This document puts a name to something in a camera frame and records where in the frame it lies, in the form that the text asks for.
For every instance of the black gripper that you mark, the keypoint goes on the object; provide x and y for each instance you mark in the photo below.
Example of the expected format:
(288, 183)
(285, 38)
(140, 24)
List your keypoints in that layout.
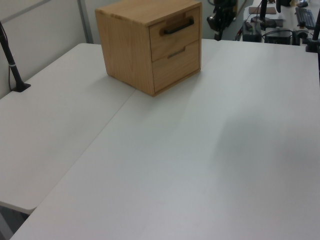
(225, 11)

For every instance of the wooden two-drawer cabinet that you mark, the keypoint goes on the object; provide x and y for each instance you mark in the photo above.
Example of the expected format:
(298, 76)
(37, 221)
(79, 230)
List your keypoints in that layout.
(125, 47)

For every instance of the black electronics box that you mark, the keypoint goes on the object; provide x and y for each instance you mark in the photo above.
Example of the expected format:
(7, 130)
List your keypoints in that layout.
(252, 32)

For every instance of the black monitor stand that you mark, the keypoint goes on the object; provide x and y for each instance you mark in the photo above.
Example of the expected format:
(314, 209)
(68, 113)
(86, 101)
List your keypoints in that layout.
(263, 17)

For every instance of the brown desk mat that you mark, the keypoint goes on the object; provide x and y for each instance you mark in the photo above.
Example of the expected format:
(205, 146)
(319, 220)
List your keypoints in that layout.
(271, 10)

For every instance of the black desktop device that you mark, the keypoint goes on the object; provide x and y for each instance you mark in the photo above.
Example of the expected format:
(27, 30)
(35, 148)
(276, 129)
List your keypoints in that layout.
(278, 37)

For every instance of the black computer keyboard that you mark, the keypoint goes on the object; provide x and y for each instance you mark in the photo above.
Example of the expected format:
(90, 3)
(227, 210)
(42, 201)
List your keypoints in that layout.
(305, 16)

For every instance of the black clamp pole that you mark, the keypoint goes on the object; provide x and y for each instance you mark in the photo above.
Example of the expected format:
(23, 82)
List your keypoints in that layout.
(315, 30)

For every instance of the grey partition frame post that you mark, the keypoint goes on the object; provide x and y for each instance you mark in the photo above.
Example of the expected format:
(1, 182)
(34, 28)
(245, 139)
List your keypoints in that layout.
(85, 21)

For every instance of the black camera stand pole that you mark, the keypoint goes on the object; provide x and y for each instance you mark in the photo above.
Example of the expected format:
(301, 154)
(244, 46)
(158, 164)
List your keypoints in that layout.
(12, 67)

